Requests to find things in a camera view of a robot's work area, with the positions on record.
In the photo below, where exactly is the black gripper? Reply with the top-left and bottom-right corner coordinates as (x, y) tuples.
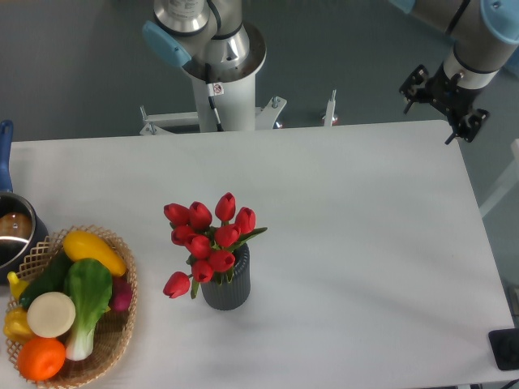
(399, 65), (489, 144)

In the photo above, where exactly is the red tulip bouquet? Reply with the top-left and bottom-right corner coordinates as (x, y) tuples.
(163, 192), (268, 298)

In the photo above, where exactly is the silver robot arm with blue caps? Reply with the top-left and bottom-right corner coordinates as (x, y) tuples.
(392, 1), (518, 144)

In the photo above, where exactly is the dark grey ribbed vase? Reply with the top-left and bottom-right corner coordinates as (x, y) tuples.
(201, 244), (251, 311)

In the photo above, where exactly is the black device at table edge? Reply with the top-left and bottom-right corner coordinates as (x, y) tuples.
(488, 328), (519, 371)

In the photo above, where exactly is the purple red radish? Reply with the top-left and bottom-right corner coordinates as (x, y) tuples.
(109, 277), (133, 312)

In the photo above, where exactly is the yellow squash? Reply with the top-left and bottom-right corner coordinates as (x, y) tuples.
(62, 230), (127, 277)

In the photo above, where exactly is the green bok choy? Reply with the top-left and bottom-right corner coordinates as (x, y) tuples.
(65, 259), (113, 361)

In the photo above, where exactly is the woven wicker basket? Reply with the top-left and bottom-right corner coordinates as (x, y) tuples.
(16, 225), (138, 388)

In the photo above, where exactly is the dark green cucumber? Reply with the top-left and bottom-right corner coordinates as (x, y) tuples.
(19, 250), (73, 310)

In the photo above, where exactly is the yellow banana tip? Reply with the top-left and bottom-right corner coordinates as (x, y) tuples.
(6, 271), (29, 301)

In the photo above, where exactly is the orange fruit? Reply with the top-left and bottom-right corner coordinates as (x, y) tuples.
(17, 337), (66, 381)

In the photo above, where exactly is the yellow bell pepper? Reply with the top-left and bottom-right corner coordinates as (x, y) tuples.
(3, 307), (35, 344)

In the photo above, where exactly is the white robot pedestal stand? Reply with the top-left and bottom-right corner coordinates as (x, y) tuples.
(142, 1), (286, 132)

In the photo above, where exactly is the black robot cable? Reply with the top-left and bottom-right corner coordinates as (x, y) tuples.
(204, 64), (225, 133)

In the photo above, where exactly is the blue handled saucepan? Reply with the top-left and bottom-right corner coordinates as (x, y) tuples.
(1, 120), (48, 285)

